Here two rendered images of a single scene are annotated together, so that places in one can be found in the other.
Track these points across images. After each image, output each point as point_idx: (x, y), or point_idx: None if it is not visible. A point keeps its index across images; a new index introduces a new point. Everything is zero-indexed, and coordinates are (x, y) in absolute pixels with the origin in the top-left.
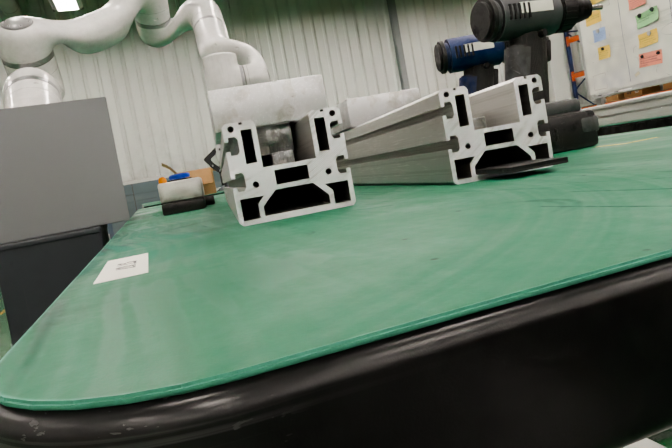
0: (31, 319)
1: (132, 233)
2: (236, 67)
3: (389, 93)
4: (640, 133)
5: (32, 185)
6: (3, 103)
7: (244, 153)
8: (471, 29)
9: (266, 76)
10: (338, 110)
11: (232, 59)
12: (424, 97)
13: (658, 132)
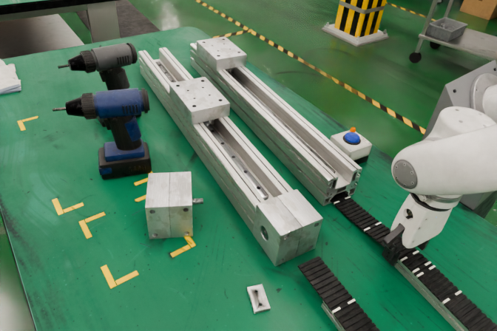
0: None
1: (271, 81)
2: (429, 135)
3: (184, 80)
4: (41, 151)
5: None
6: None
7: None
8: (137, 57)
9: (392, 162)
10: (190, 44)
11: (435, 123)
12: (169, 52)
13: (51, 132)
